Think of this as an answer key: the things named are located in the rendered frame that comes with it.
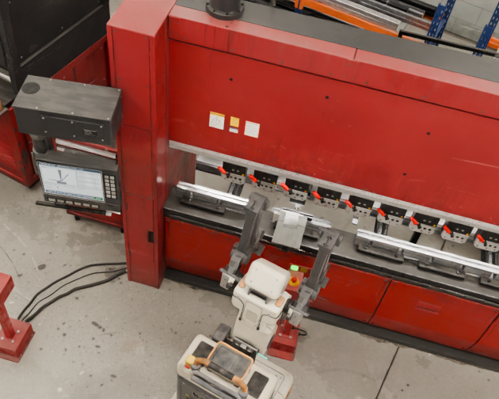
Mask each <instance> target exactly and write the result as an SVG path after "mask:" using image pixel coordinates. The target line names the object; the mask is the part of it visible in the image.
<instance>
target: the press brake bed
mask: <svg viewBox="0 0 499 399"><path fill-rule="evenodd" d="M241 235H242V233H240V232H237V231H234V230H228V229H226V228H222V227H219V226H214V225H211V224H208V223H205V222H200V221H196V220H193V219H190V218H185V217H182V216H179V215H174V214H170V213H167V212H164V256H165V259H166V265H167V269H166V272H165V274H164V278H165V279H171V280H173V281H177V282H180V283H184V284H188V285H191V286H194V287H199V288H202V289H205V290H208V291H213V292H215V293H219V294H221V295H226V296H230V297H233V294H232V293H233V291H234V289H235V287H234V286H231V287H229V289H225V288H223V287H221V286H220V282H221V278H222V274H223V272H221V271H220V268H225V267H226V266H227V264H229V263H230V259H231V257H230V253H231V251H232V249H233V246H234V244H235V243H236V242H238V243H239V242H240V238H241ZM259 242H260V244H262V245H264V246H265V249H264V250H263V252H262V254H261V256H258V255H257V254H255V253H252V256H251V258H250V260H249V262H248V264H243V263H241V265H242V266H241V268H240V270H239V271H240V272H241V273H242V274H244V275H245V274H246V273H247V272H248V271H249V269H250V265H251V264H252V263H253V261H255V260H257V259H260V258H264V259H266V260H267V261H269V262H271V263H273V264H275V265H277V266H279V267H281V268H283V269H285V270H288V267H289V264H296V265H299V266H303V267H306V268H313V266H314V262H315V260H316V257H317V255H318V254H317V253H312V252H310V251H306V250H303V249H299V250H298V249H293V248H290V247H288V252H287V253H285V252H281V250H282V247H283V246H282V245H278V244H276V243H272V241H270V240H266V239H263V238H262V239H261V240H259ZM328 263H330V264H331V265H330V267H329V270H328V271H327V273H326V277H327V278H329V281H328V283H327V284H326V287H325V288H322V287H320V288H321V289H320V291H319V293H318V296H317V297H316V299H315V300H313V302H312V305H311V306H310V305H309V308H308V310H307V312H308V313H309V314H310V315H309V317H305V316H304V315H303V317H305V318H308V319H311V320H314V321H319V322H321V323H325V324H327V325H332V326H336V327H338V328H342V329H347V330H350V331H353V332H356V333H361V334H364V335H368V336H373V337H376V338H379V339H382V340H387V341H390V342H392V343H396V344H401V345H404V346H406V347H409V348H414V349H417V350H420V351H423V352H428V353H431V354H434V355H439V356H443V357H446V358H449V359H453V360H456V361H460V362H463V363H467V364H470V365H474V366H477V367H481V368H485V369H487V370H491V371H496V372H498V373H499V303H498V302H492V301H490V300H486V299H484V298H478V297H475V296H472V295H468V294H464V293H460V292H458V291H452V290H449V289H446V288H442V287H438V286H434V285H432V284H428V283H423V282H420V281H416V280H414V279H408V278H406V277H402V276H399V275H394V274H390V273H388V272H382V271H380V270H376V269H373V268H368V267H364V266H362V265H358V264H354V263H350V262H347V261H344V260H338V259H336V258H332V257H330V258H329V261H328ZM419 301H420V302H425V303H428V304H431V305H434V306H439V307H441V308H440V310H439V312H438V315H437V314H434V313H429V312H425V311H423V310H418V309H416V305H417V304H418V302H419Z"/></svg>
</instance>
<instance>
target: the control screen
mask: <svg viewBox="0 0 499 399"><path fill-rule="evenodd" d="M38 163H39V167H40V173H41V177H42V181H43V185H44V191H45V192H47V193H52V194H58V195H64V196H73V197H78V198H84V199H90V200H100V201H104V196H103V189H102V182H101V171H96V170H91V169H80V168H75V167H70V166H65V165H54V164H49V163H43V162H38ZM55 186H59V187H60V188H61V189H59V188H55Z"/></svg>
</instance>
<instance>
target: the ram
mask: <svg viewBox="0 0 499 399"><path fill-rule="evenodd" d="M210 112H216V113H219V114H223V115H224V124H223V129H219V128H216V127H210V126H209V122H210ZM231 117H235V118H239V124H238V127H234V126H231V125H230V118H231ZM246 120H247V121H250V122H254V123H257V124H260V129H259V135H258V138H254V137H251V136H248V135H244V131H245V125H246ZM230 127H233V128H237V129H238V133H235V132H232V131H230ZM169 140H171V141H174V142H178V143H183V144H186V145H190V146H195V147H199V148H201V149H205V150H210V151H214V152H216V153H220V154H225V155H229V156H231V157H235V158H241V159H244V160H247V161H250V162H256V163H259V164H262V165H267V166H271V167H274V168H278V169H282V170H286V171H289V172H293V173H298V174H301V175H304V176H308V177H313V178H316V179H319V180H323V181H329V182H331V183H335V184H340V185H344V186H346V187H350V188H355V189H359V190H361V191H365V192H370V193H374V194H377V195H380V196H385V197H389V198H392V199H395V200H401V201H404V202H407V203H412V204H416V205H419V206H422V207H427V208H431V209H434V210H438V211H442V212H446V213H449V214H453V215H458V216H461V217H464V218H468V219H473V220H476V221H479V222H485V223H489V224H491V225H495V226H499V119H496V118H493V117H489V116H484V115H480V114H477V113H473V112H468V111H464V110H461V109H457V108H451V107H448V106H444V105H441V104H435V103H432V102H428V101H423V100H419V99H416V98H412V97H407V96H403V95H400V94H396V93H391V92H387V91H383V90H380V89H374V88H371V87H367V86H364V85H358V84H355V83H351V82H346V81H342V80H339V79H336V78H330V77H326V76H323V75H319V74H313V73H310V72H306V71H303V70H297V69H294V68H290V67H287V66H281V65H278V64H275V63H269V62H266V61H262V60H259V59H252V58H249V57H245V56H242V55H236V54H233V53H230V52H226V51H220V50H217V49H214V48H210V47H205V46H201V45H198V44H192V43H188V42H184V41H181V40H175V39H172V38H170V96H169ZM169 147H172V148H175V149H179V150H183V151H187V152H190V153H194V154H199V155H202V156H205V157H209V158H214V159H217V160H220V161H224V162H229V163H232V164H235V165H240V166H244V167H247V168H251V169H255V170H259V171H262V172H266V173H271V174H274V175H277V176H281V177H286V178H289V179H292V180H296V181H301V182H304V183H308V184H313V185H316V186H319V187H323V188H328V189H331V190H334V191H338V192H343V193H346V194H349V195H353V196H359V197H361V198H365V199H368V200H374V201H376V202H380V203H385V204H389V205H391V206H395V207H400V208H404V209H406V210H410V211H416V212H419V213H422V214H425V215H431V216H434V217H437V218H440V219H446V220H449V221H452V222H457V223H461V224H464V225H467V226H473V227H476V228H479V229H482V230H488V231H491V232H494V233H497V234H499V230H495V229H492V228H489V227H485V226H480V225H477V224H473V223H470V222H465V221H462V220H458V219H455V218H450V217H447V216H443V215H438V214H434V213H432V212H428V211H423V210H419V209H416V208H413V207H407V206H404V205H401V204H398V203H392V202H389V201H386V200H383V199H377V198H374V197H371V196H366V195H362V194H359V193H356V192H350V191H347V190H344V189H341V188H335V187H332V186H329V185H325V184H320V183H317V182H313V181H310V180H305V179H302V178H298V177H293V176H290V175H287V174H283V173H278V172H275V171H272V170H268V169H263V168H260V167H256V166H253V165H248V164H245V163H241V162H238V161H233V160H230V159H226V158H221V157H218V156H215V155H211V154H206V153H202V152H199V151H196V150H190V149H187V148H184V147H181V146H175V145H172V144H169Z"/></svg>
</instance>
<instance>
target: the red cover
mask: <svg viewBox="0 0 499 399"><path fill-rule="evenodd" d="M169 38H172V39H175V40H181V41H184V42H188V43H192V44H198V45H201V46H205V47H208V48H214V49H217V50H220V51H226V52H230V53H233V54H236V55H242V56H245V57H249V58H252V59H259V60H262V61H266V62H269V63H275V64H278V65H281V66H285V67H290V68H294V69H297V70H303V71H306V72H310V73H313V74H319V75H323V76H326V77H330V78H336V79H339V80H342V81H346V82H351V83H355V84H358V85H362V86H367V87H371V88H374V89H380V90H383V91H387V92H391V93H396V94H400V95H403V96H407V97H412V98H416V99H419V100H423V101H428V102H432V103H435V104H439V105H444V106H448V107H451V108H457V109H461V110H464V111H468V112H473V113H477V114H480V115H484V116H489V117H493V118H496V119H499V83H497V82H492V81H488V80H485V79H481V78H475V77H471V76H468V75H465V74H459V73H456V72H451V71H448V70H442V69H439V68H435V67H432V66H426V65H422V64H419V63H413V62H410V61H406V60H402V59H396V58H393V57H390V56H386V55H380V54H376V53H373V52H369V51H364V50H360V49H357V50H356V49H355V48H353V47H347V46H344V45H340V44H335V43H330V42H327V41H324V40H318V39H315V38H311V37H308V36H301V35H298V34H294V33H291V32H285V31H281V30H278V29H274V28H269V27H265V26H262V25H255V24H252V23H249V22H245V21H240V20H236V19H235V20H232V21H223V20H219V19H216V18H214V17H212V16H210V15H209V14H208V13H206V12H203V11H199V10H196V9H190V8H187V7H183V6H177V5H174V7H173V8H172V10H171V11H170V13H169Z"/></svg>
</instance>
